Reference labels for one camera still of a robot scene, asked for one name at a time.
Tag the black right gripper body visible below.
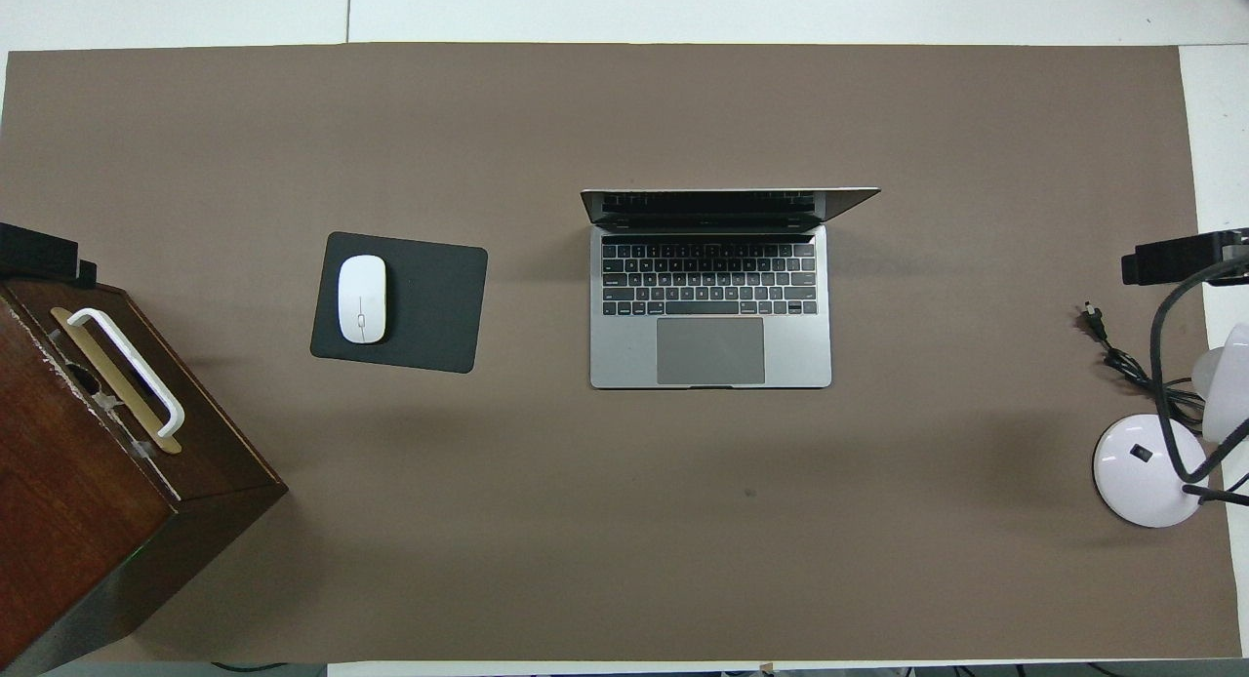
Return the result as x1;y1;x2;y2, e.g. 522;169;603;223
1186;228;1249;287

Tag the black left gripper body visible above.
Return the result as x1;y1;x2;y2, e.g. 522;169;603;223
0;223;46;277

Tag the silver grey laptop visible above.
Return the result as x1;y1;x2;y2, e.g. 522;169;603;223
581;187;881;390

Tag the white desk lamp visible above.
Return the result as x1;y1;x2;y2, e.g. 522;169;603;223
1093;324;1249;529

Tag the dark brown wooden box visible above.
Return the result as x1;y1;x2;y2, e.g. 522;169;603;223
0;277;289;677

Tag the white computer mouse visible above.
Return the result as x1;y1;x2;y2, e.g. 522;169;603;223
338;255;388;345

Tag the black mouse pad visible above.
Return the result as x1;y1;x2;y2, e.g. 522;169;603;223
310;231;489;375

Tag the brown table mat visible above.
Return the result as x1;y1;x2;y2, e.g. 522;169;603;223
0;43;1242;663

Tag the brass handle plate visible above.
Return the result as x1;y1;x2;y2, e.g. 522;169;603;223
49;306;183;456

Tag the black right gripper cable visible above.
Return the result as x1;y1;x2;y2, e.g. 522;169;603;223
1151;256;1249;508

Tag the black lamp power cord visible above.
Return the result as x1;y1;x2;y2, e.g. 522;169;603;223
1081;302;1206;429

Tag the white box handle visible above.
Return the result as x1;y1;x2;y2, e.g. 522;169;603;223
66;308;186;439

